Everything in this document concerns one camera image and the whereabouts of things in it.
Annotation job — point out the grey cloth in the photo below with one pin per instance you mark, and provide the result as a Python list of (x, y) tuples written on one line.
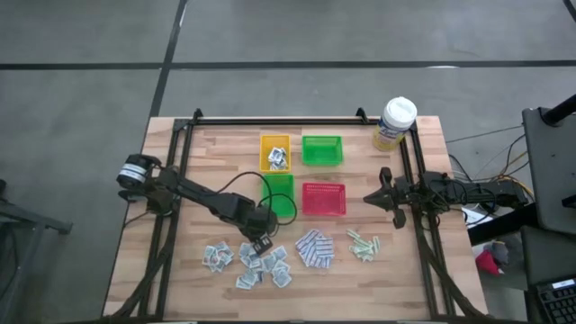
[(499, 249)]

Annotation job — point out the Lysol wipes canister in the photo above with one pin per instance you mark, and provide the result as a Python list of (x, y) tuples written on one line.
[(398, 114)]

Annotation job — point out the green white bandage strip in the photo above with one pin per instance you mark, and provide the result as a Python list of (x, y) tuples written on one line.
[(361, 243), (367, 258), (360, 252), (376, 244)]

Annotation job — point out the red plastic mesh basket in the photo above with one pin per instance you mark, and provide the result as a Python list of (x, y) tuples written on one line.
[(324, 199)]

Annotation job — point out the black keyboard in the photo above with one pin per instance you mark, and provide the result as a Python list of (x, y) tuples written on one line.
[(560, 303)]

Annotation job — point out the red cloth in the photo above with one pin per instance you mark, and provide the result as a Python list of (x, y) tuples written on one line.
[(487, 263)]

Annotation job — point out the grey metal stand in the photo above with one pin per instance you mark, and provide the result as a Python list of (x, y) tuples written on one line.
[(31, 220)]

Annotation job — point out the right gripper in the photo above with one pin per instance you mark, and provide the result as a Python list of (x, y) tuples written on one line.
[(400, 202)]

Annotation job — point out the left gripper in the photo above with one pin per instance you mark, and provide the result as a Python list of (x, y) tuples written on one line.
[(258, 222)]

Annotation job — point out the white packet at right edge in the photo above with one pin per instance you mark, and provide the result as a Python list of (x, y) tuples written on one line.
[(353, 234)]

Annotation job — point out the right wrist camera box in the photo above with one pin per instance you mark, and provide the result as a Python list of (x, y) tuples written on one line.
[(402, 185)]

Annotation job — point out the green plastic mesh basket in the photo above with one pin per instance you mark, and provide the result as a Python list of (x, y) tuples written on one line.
[(279, 191), (321, 150)]

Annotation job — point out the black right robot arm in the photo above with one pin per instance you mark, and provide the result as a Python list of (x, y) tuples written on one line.
[(486, 192)]

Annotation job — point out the dark grey panel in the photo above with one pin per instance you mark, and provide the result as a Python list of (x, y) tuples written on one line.
[(546, 256)]

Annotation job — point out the white paper sheet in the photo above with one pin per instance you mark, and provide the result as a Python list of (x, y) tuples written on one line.
[(472, 215)]

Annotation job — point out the black desk leg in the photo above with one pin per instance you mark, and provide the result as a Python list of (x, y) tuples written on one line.
[(499, 222)]

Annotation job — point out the yellow plastic mesh basket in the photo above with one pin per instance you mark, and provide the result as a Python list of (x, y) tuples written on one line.
[(265, 144)]

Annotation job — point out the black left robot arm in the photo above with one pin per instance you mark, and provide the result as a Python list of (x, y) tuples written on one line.
[(198, 195)]

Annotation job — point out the black pole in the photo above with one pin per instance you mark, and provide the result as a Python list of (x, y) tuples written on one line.
[(560, 111)]

